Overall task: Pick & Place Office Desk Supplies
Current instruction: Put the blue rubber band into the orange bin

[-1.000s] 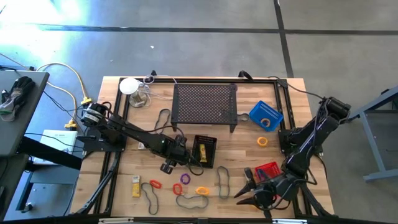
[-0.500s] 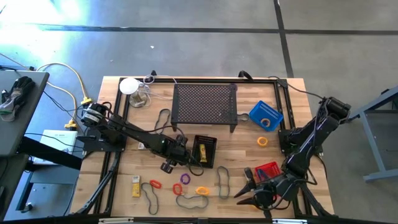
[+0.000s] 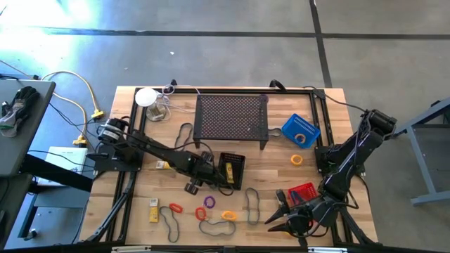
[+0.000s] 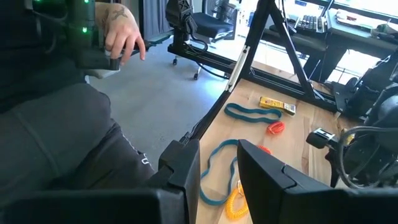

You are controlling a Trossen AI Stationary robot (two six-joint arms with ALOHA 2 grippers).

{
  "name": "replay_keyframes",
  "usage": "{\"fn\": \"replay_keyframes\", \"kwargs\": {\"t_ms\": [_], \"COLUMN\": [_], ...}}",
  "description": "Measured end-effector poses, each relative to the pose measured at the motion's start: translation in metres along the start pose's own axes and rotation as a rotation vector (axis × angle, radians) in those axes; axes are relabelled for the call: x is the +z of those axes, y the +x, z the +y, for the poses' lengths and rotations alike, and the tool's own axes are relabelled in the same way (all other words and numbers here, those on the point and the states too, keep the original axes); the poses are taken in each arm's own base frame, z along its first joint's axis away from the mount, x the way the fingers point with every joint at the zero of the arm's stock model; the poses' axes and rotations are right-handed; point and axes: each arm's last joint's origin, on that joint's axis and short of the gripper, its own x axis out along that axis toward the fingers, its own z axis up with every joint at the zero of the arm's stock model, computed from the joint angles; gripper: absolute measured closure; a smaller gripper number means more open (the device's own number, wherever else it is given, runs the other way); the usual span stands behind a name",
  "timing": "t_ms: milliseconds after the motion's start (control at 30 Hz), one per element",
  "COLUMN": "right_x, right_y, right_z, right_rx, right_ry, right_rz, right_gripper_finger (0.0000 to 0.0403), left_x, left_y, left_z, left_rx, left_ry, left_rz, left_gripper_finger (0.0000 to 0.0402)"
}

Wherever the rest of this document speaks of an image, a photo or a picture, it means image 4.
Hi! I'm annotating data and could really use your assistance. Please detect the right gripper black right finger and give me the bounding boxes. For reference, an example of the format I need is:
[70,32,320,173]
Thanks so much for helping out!
[238,139,343,224]

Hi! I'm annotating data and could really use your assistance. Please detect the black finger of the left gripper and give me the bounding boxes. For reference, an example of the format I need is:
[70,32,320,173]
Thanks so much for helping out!
[325,148,343,189]

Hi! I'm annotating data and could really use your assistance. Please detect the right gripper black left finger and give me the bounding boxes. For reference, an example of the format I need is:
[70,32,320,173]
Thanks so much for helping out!
[149,139,201,224]

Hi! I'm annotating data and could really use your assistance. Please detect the yellow packet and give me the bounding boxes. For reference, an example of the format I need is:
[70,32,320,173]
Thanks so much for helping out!
[341,132,356,146]
[259,96,297,116]

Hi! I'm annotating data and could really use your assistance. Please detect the orange coil wrist keychain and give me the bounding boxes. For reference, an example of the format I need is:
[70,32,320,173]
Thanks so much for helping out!
[257,144,273,156]
[266,121,286,136]

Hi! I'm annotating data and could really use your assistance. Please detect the blue rubber band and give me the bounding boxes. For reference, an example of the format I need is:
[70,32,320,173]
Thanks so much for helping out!
[198,139,241,207]
[223,102,283,124]

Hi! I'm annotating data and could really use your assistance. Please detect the yellow coil wrist keychain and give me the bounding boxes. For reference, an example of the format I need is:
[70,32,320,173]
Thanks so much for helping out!
[224,180,250,221]

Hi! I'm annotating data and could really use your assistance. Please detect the black office chair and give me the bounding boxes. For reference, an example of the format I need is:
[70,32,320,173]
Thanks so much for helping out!
[172,0,239,81]

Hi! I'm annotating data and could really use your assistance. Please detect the grey side table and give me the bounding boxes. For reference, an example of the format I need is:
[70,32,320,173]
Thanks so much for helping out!
[325,7,398,62]

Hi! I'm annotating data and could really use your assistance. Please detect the black work gloves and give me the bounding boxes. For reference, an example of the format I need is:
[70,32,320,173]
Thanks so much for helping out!
[369,23,398,43]

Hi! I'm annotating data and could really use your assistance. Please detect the person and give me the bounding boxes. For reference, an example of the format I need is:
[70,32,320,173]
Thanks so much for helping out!
[0,0,156,203]

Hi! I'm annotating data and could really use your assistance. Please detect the black keyboard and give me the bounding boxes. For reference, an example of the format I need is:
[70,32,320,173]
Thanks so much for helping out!
[294,14,328,34]

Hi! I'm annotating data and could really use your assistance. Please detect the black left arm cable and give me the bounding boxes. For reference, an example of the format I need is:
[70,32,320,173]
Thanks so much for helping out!
[338,126,398,189]

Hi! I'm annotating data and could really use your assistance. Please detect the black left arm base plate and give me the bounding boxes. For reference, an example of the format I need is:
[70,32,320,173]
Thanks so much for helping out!
[331,79,374,121]

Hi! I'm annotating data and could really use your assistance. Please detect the silver frame bracket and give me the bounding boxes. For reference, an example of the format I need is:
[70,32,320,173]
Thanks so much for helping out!
[224,45,251,93]

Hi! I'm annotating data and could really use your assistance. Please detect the black leader stand rail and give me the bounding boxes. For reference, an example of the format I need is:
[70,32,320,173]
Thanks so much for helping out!
[167,43,246,78]

